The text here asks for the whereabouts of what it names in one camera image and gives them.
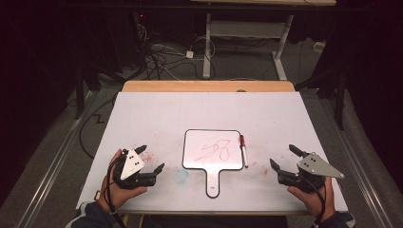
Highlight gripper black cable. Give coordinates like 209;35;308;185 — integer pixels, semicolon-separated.
298;177;327;227
106;156;127;228

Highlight black stand leg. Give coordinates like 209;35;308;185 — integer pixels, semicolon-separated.
73;61;86;121
335;70;347;131

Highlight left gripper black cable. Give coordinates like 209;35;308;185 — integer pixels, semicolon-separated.
106;156;127;228

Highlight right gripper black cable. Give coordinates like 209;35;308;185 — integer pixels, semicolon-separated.
298;177;327;227

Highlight black floor cable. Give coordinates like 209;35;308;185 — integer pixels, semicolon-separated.
78;91;119;160

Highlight red and white marker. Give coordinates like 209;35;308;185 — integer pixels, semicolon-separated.
239;134;250;169

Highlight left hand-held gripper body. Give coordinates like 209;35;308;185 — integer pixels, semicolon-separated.
112;147;158;190

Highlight white paddle whiteboard black rim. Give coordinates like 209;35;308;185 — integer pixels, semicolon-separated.
182;128;245;200

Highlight tangle of floor cables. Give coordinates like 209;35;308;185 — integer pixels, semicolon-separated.
134;23;218;81

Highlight white metal desk frame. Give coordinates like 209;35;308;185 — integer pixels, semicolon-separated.
189;0;337;81

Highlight person's right hand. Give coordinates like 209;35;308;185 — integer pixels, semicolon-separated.
286;177;336;220

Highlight wooden table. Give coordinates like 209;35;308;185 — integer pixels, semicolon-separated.
122;80;297;93

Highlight person's left hand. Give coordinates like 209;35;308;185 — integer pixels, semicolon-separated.
95;149;148;213

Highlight metal floor rail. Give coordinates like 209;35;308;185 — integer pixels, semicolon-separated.
317;93;395;228
13;89;96;228

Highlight white table cover sheet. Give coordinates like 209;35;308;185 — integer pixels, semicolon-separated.
75;90;350;214

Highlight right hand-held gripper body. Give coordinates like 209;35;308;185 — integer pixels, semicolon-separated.
277;151;346;194

